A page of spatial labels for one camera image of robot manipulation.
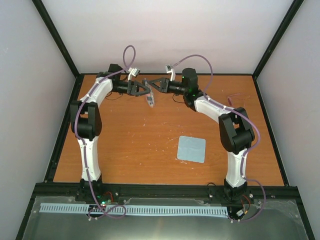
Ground flag print glasses case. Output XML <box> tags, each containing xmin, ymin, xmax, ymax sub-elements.
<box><xmin>142</xmin><ymin>79</ymin><xmax>155</xmax><ymax>108</ymax></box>

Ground light blue cleaning cloth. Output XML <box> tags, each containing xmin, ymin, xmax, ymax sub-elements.
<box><xmin>177</xmin><ymin>136</ymin><xmax>206</xmax><ymax>164</ymax></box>

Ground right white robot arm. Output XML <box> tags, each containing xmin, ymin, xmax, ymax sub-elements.
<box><xmin>142</xmin><ymin>68</ymin><xmax>255</xmax><ymax>202</ymax></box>

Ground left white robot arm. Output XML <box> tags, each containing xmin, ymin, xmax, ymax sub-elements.
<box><xmin>70</xmin><ymin>67</ymin><xmax>151</xmax><ymax>202</ymax></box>

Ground light blue slotted cable duct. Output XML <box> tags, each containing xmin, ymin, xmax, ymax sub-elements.
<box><xmin>39</xmin><ymin>203</ymin><xmax>228</xmax><ymax>218</ymax></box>

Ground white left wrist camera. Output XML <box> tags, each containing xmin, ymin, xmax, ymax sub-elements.
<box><xmin>127</xmin><ymin>67</ymin><xmax>140</xmax><ymax>81</ymax></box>

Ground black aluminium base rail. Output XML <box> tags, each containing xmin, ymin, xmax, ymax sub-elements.
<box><xmin>33</xmin><ymin>182</ymin><xmax>300</xmax><ymax>205</ymax></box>

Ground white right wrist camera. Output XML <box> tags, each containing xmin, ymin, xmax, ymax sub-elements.
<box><xmin>165</xmin><ymin>65</ymin><xmax>176</xmax><ymax>82</ymax></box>

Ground pink transparent sunglasses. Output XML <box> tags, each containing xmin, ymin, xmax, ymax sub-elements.
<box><xmin>227</xmin><ymin>93</ymin><xmax>241</xmax><ymax>106</ymax></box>

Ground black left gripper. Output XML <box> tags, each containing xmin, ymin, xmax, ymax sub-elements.
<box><xmin>110</xmin><ymin>80</ymin><xmax>150</xmax><ymax>97</ymax></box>

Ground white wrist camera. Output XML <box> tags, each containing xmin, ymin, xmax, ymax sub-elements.
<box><xmin>165</xmin><ymin>65</ymin><xmax>176</xmax><ymax>82</ymax></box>
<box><xmin>127</xmin><ymin>67</ymin><xmax>140</xmax><ymax>81</ymax></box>

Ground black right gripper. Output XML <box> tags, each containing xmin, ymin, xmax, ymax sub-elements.
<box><xmin>148</xmin><ymin>78</ymin><xmax>187</xmax><ymax>96</ymax></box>

